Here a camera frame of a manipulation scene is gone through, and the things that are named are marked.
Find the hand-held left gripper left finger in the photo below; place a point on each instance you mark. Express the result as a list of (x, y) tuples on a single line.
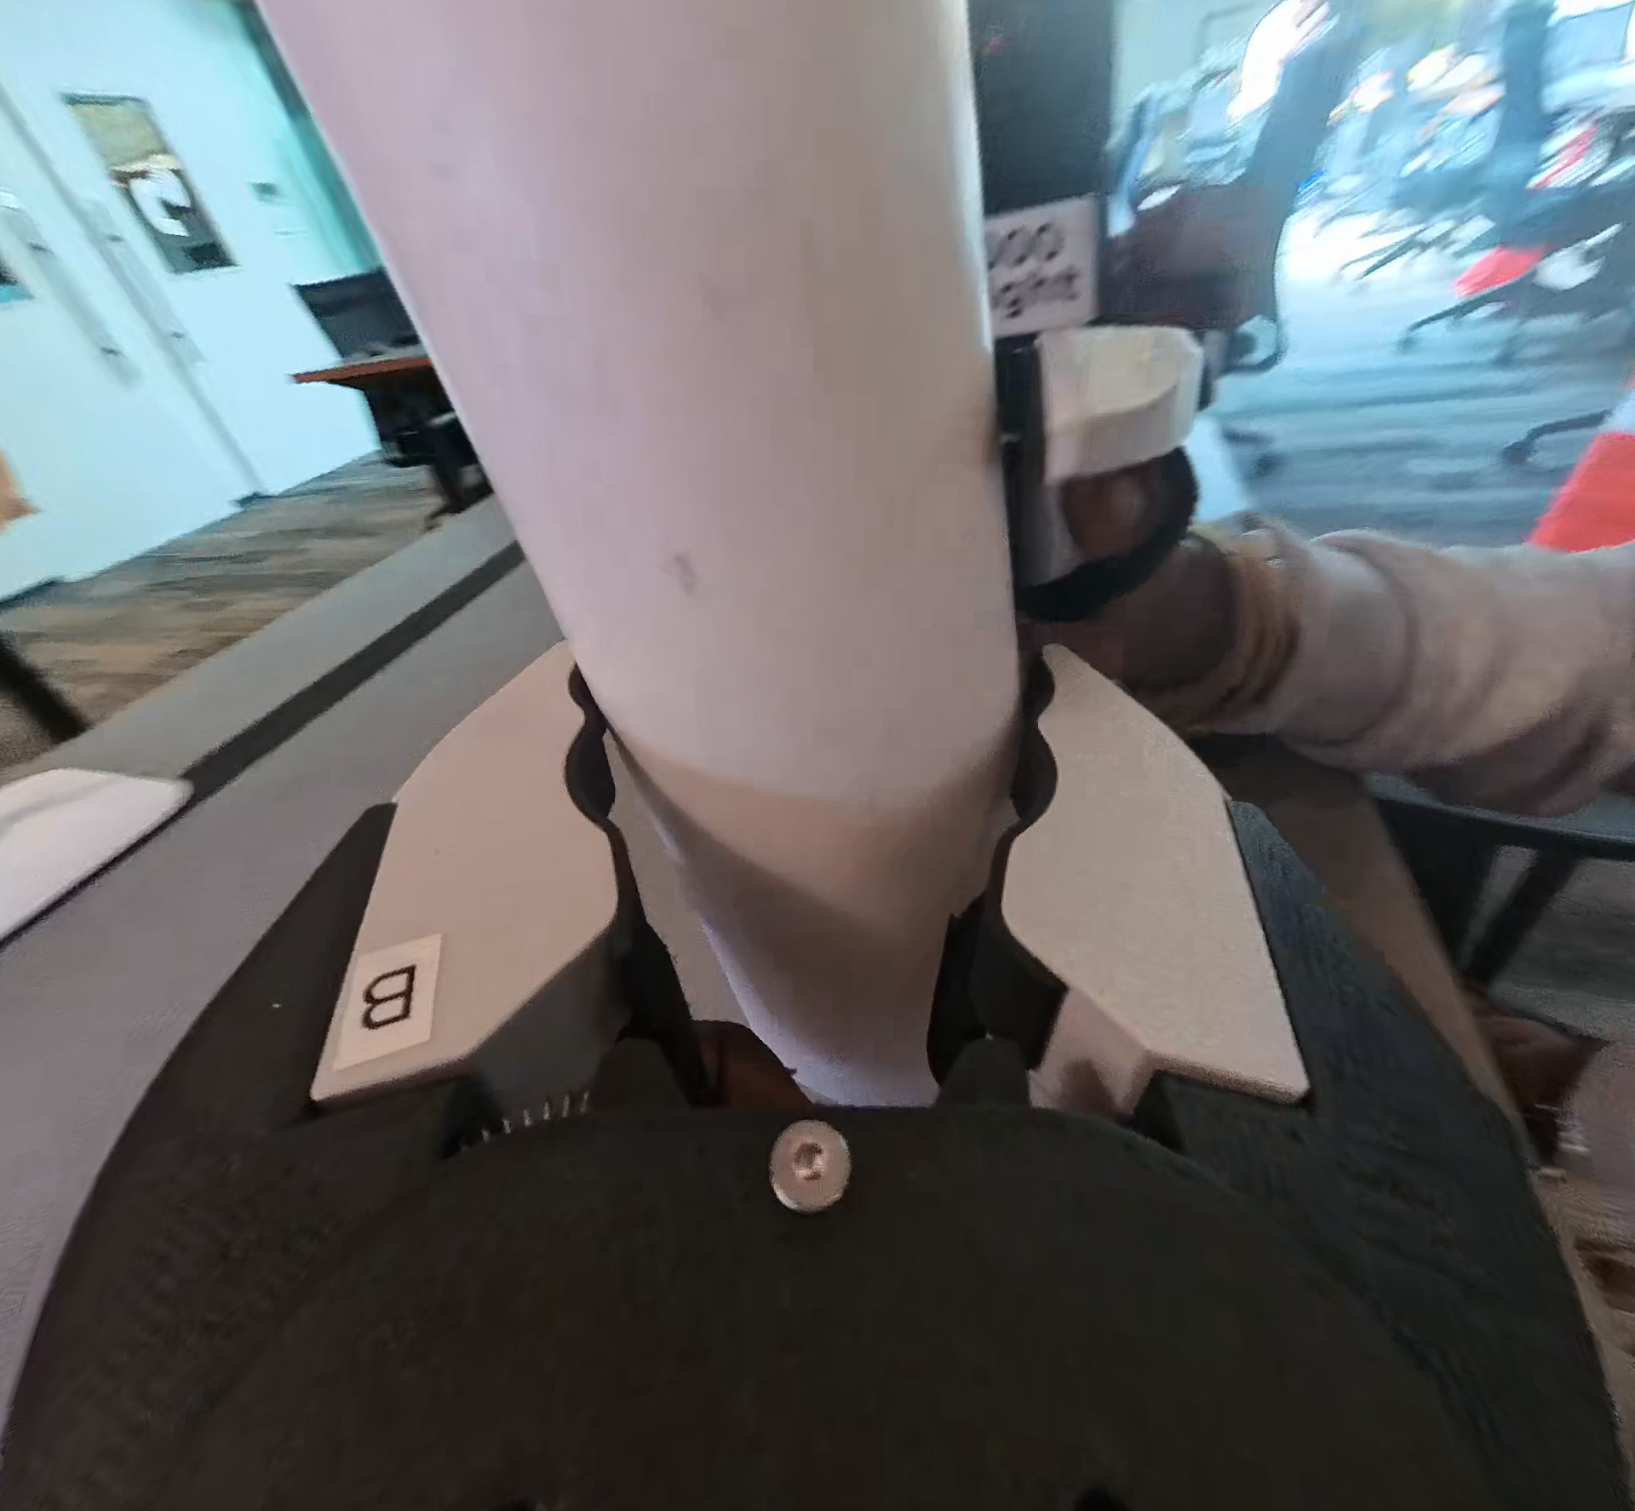
[(487, 911)]

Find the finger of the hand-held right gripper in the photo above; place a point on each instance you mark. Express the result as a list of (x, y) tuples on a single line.
[(1119, 399)]

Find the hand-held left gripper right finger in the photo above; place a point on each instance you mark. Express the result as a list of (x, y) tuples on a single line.
[(1150, 911)]

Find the white bottle black cap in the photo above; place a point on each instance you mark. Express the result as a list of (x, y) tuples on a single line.
[(640, 322)]

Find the person's right forearm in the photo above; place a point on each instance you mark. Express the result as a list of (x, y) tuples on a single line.
[(1431, 655)]

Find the neighbouring grey desk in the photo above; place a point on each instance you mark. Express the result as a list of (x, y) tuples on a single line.
[(257, 674)]

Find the person's right hand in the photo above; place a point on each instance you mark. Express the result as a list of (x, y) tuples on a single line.
[(1189, 629)]

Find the black office chair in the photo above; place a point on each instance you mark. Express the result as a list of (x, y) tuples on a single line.
[(1507, 827)]

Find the orange traffic cone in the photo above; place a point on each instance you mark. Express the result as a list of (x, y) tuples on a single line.
[(1591, 490)]

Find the white door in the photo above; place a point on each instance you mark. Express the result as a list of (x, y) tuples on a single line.
[(128, 387)]

